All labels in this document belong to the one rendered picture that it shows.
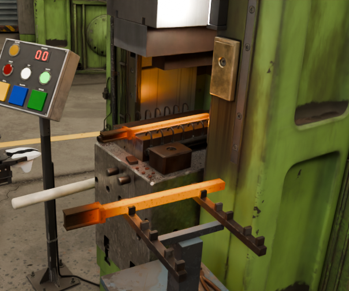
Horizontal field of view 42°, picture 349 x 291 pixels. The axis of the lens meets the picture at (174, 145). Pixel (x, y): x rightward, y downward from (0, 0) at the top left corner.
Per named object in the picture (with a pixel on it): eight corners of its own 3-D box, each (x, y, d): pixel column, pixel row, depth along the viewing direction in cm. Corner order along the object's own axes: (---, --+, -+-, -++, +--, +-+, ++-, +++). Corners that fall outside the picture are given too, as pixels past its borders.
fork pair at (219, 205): (150, 241, 103) (150, 234, 103) (139, 228, 108) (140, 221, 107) (233, 219, 114) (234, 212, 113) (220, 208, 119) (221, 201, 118)
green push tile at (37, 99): (41, 111, 178) (46, 93, 178) (26, 107, 181) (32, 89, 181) (44, 112, 180) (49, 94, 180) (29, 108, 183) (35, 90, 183)
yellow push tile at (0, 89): (3, 101, 186) (9, 83, 187) (-10, 98, 189) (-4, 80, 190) (6, 102, 188) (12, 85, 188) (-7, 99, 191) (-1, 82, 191)
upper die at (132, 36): (145, 57, 142) (147, 26, 138) (113, 45, 156) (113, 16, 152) (243, 48, 165) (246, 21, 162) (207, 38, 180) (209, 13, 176)
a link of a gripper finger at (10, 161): (24, 157, 136) (-7, 162, 132) (23, 152, 136) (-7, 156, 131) (29, 163, 133) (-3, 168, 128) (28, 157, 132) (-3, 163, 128)
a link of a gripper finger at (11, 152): (34, 161, 144) (5, 168, 138) (33, 144, 142) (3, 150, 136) (39, 164, 142) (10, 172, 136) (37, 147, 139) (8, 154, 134)
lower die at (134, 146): (142, 161, 155) (143, 138, 152) (112, 141, 170) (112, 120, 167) (233, 139, 179) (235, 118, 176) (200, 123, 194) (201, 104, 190)
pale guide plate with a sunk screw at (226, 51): (229, 101, 133) (235, 42, 126) (208, 93, 139) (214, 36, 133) (234, 100, 134) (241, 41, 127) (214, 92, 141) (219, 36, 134)
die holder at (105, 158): (147, 298, 159) (151, 183, 141) (95, 243, 186) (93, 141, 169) (259, 246, 191) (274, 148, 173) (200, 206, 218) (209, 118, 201)
